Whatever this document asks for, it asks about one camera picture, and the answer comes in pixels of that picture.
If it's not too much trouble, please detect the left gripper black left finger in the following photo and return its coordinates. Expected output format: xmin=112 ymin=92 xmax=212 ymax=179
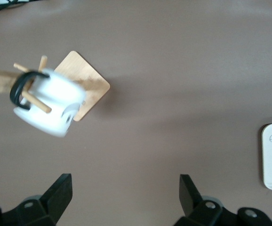
xmin=16 ymin=173 xmax=73 ymax=226

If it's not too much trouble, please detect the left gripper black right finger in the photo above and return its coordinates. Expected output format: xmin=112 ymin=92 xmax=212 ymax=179
xmin=174 ymin=174 xmax=238 ymax=226

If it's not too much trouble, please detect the white cup with black handle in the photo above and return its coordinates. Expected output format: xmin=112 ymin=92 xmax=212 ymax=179
xmin=9 ymin=67 xmax=88 ymax=138

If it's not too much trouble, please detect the wooden cup rack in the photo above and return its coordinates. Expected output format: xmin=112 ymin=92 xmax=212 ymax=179
xmin=0 ymin=50 xmax=111 ymax=122

